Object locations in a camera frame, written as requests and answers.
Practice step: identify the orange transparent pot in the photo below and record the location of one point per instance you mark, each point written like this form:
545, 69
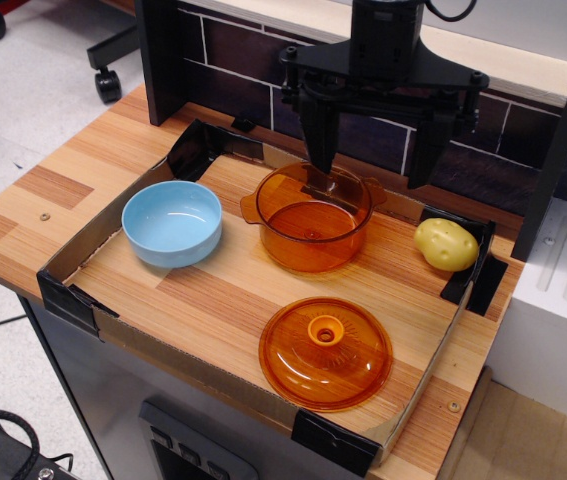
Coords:
311, 221

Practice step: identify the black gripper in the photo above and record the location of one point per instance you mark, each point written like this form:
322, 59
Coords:
383, 70

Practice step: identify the light blue bowl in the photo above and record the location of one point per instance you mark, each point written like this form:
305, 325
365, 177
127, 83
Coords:
173, 224

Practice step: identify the orange transparent pot lid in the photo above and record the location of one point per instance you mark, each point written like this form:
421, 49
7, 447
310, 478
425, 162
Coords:
325, 354

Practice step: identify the yellow plastic potato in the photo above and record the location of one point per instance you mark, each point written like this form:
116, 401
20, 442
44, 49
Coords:
445, 245

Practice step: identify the black oven control panel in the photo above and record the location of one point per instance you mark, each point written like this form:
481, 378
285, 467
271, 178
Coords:
182, 449

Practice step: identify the black office chair base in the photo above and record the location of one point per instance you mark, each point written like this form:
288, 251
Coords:
104, 53

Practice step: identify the white toy sink unit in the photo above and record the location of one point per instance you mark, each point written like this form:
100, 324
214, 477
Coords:
529, 354

